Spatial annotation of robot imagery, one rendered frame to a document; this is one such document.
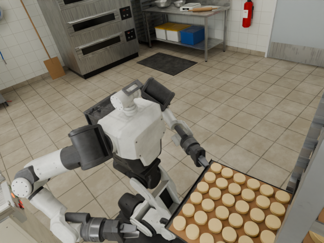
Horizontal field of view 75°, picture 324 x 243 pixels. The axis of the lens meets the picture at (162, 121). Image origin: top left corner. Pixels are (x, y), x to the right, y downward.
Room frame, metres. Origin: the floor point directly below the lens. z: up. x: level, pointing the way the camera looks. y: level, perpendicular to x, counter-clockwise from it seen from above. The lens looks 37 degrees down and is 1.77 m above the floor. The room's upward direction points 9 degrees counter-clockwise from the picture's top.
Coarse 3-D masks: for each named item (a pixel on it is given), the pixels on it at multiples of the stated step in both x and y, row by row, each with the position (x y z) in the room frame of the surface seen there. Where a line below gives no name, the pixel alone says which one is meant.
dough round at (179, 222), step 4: (176, 216) 0.42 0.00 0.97; (180, 216) 0.42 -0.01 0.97; (176, 220) 0.41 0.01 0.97; (180, 220) 0.41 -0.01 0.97; (184, 220) 0.40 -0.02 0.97; (176, 224) 0.39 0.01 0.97; (180, 224) 0.39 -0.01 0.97; (184, 224) 0.39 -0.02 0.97; (176, 228) 0.38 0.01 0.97; (180, 228) 0.38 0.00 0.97; (184, 228) 0.38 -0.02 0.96
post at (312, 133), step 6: (318, 108) 0.47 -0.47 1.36; (318, 114) 0.47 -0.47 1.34; (312, 120) 0.48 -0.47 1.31; (312, 132) 0.47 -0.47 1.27; (318, 132) 0.46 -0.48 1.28; (300, 150) 0.49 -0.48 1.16; (306, 150) 0.47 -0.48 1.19; (306, 156) 0.46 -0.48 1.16; (294, 168) 0.47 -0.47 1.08; (300, 168) 0.46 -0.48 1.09; (294, 186) 0.46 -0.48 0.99
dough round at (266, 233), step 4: (264, 232) 0.32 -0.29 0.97; (268, 232) 0.31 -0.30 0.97; (272, 232) 0.31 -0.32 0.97; (260, 236) 0.31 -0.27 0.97; (264, 236) 0.30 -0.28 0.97; (268, 236) 0.30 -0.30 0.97; (272, 236) 0.30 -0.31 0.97; (264, 240) 0.29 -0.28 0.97; (268, 240) 0.29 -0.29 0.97; (272, 240) 0.29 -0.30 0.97
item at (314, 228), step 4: (288, 204) 0.19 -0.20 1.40; (288, 208) 0.17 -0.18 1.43; (316, 220) 0.14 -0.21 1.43; (316, 224) 0.14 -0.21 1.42; (320, 224) 0.14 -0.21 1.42; (312, 228) 0.14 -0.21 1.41; (316, 228) 0.14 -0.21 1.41; (320, 228) 0.13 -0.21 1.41; (316, 232) 0.13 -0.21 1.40; (320, 232) 0.13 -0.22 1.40
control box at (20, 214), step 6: (6, 186) 0.84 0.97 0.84; (6, 192) 0.80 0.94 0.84; (12, 192) 0.82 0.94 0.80; (6, 198) 0.76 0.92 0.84; (12, 198) 0.76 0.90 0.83; (18, 198) 0.83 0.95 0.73; (12, 204) 0.71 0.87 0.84; (18, 210) 0.70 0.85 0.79; (24, 210) 0.76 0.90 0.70; (18, 216) 0.68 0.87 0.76; (24, 216) 0.70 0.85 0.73
